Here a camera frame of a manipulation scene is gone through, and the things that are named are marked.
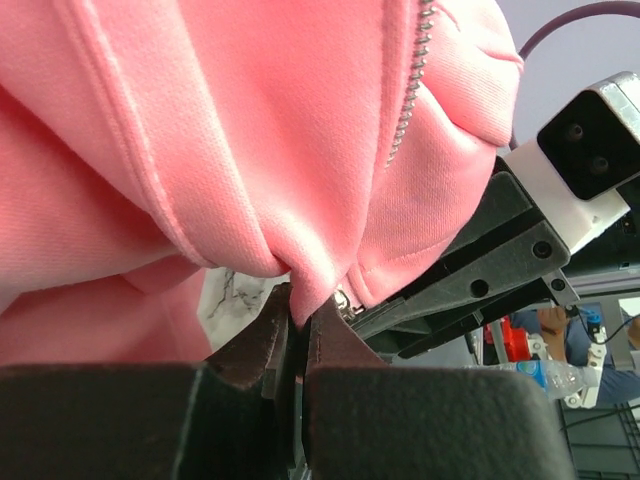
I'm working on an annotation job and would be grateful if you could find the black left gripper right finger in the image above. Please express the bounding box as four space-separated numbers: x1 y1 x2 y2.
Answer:
303 300 573 479

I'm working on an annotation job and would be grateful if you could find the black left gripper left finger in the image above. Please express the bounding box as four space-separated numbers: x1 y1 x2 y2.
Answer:
1 284 293 479

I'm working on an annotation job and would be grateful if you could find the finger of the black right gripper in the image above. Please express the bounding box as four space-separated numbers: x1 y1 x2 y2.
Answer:
441 157 535 260
352 222 579 358

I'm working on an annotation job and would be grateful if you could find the pink zip jacket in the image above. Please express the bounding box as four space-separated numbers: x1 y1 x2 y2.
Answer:
1 1 523 365

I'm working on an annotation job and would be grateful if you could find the person in blue shirt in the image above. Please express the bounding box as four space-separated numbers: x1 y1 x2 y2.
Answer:
510 304 639 406

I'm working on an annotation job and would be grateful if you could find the clear plastic water bottle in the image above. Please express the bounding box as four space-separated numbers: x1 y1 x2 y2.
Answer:
480 360 599 400

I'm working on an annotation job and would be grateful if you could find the silver zipper pull tab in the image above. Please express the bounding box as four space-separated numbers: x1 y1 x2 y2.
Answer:
333 285 365 322

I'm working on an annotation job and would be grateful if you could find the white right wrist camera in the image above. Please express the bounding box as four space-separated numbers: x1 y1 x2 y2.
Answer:
504 72 639 254

